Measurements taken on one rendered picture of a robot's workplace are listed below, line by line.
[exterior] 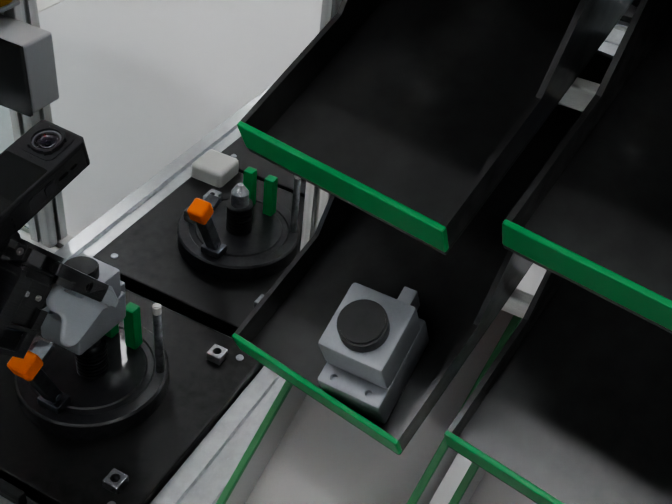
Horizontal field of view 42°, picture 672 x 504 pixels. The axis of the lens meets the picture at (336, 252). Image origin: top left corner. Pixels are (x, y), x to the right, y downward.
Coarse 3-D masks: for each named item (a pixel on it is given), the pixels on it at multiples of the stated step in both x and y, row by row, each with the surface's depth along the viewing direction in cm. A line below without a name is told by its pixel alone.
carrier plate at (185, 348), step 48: (192, 336) 89; (0, 384) 82; (192, 384) 84; (240, 384) 84; (0, 432) 77; (144, 432) 79; (192, 432) 79; (48, 480) 74; (96, 480) 75; (144, 480) 75
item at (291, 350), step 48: (528, 144) 62; (336, 240) 61; (384, 240) 60; (480, 240) 59; (288, 288) 59; (336, 288) 59; (384, 288) 58; (432, 288) 58; (480, 288) 57; (240, 336) 56; (288, 336) 58; (432, 336) 56; (480, 336) 55; (432, 384) 52; (384, 432) 51
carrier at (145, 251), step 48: (192, 192) 107; (240, 192) 96; (288, 192) 109; (144, 240) 100; (192, 240) 97; (240, 240) 98; (288, 240) 99; (144, 288) 94; (192, 288) 94; (240, 288) 95
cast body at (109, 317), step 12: (72, 264) 74; (84, 264) 74; (96, 264) 74; (96, 276) 74; (108, 276) 75; (120, 288) 77; (120, 300) 77; (48, 312) 74; (108, 312) 76; (120, 312) 78; (48, 324) 75; (60, 324) 74; (96, 324) 75; (108, 324) 77; (48, 336) 76; (84, 336) 74; (96, 336) 76; (72, 348) 75; (84, 348) 75
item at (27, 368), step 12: (36, 348) 73; (48, 348) 73; (12, 360) 71; (24, 360) 71; (36, 360) 71; (24, 372) 70; (36, 372) 72; (36, 384) 73; (48, 384) 75; (48, 396) 75; (60, 396) 77
